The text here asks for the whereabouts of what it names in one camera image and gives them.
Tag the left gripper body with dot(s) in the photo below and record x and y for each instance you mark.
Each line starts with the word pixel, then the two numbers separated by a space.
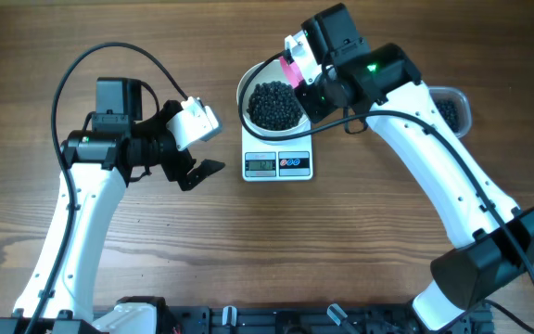
pixel 174 163

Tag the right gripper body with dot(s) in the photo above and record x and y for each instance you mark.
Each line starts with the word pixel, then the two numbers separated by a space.
pixel 313 98

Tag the pink scoop blue handle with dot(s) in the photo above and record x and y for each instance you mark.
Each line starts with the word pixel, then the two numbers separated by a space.
pixel 291 71

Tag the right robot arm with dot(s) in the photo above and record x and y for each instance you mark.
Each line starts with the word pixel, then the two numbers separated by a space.
pixel 331 66

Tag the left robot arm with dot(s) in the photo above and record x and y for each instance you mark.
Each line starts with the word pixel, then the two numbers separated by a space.
pixel 98 161

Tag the white digital kitchen scale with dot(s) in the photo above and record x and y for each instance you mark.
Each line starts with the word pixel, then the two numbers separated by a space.
pixel 268 161

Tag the black beans in bowl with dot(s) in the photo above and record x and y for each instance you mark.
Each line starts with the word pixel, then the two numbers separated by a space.
pixel 273 106

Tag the white bowl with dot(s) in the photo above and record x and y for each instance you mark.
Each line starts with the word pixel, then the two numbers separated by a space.
pixel 260 74

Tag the black beans in container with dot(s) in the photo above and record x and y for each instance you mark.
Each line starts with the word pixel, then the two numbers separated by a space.
pixel 449 112

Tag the clear plastic container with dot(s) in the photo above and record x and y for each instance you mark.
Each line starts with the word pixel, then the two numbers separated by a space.
pixel 462 103

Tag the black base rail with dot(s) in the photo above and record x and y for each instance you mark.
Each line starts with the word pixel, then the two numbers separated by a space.
pixel 295 320

